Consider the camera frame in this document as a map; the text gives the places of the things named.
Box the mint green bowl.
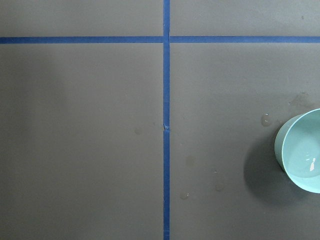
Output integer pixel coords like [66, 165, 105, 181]
[274, 109, 320, 194]

